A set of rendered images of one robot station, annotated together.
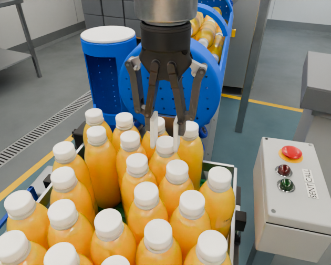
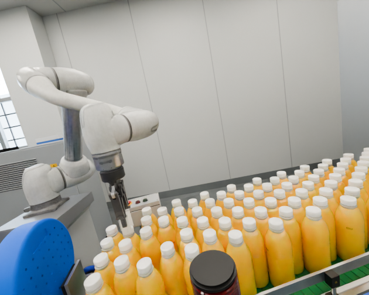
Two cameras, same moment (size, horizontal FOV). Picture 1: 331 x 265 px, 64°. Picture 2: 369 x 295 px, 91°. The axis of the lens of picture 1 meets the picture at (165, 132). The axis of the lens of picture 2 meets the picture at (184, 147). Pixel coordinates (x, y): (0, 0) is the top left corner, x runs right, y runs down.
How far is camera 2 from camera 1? 0.75 m
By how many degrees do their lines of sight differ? 102
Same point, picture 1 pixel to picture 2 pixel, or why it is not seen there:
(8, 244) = (209, 232)
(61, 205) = (184, 232)
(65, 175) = (167, 243)
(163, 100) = (53, 273)
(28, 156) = not seen: outside the picture
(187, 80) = (56, 241)
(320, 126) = not seen: hidden behind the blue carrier
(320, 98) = (64, 219)
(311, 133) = not seen: hidden behind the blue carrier
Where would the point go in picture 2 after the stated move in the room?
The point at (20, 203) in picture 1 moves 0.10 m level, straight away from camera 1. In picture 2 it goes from (192, 244) to (176, 275)
